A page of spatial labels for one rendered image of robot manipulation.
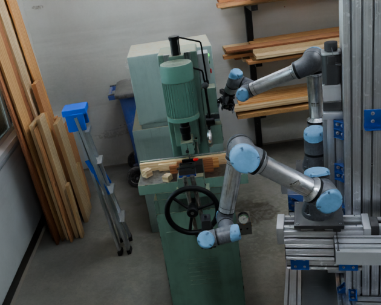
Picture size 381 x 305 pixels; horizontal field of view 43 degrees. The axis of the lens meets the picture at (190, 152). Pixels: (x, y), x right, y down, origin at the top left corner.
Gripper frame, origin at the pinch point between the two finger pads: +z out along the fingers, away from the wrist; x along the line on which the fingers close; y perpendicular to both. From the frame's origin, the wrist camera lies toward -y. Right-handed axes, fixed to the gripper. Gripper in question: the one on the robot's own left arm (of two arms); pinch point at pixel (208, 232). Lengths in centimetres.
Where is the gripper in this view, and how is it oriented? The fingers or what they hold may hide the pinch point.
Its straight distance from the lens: 252.4
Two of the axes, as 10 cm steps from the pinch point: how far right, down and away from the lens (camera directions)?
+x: 9.9, -1.2, -0.6
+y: 1.1, 9.9, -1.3
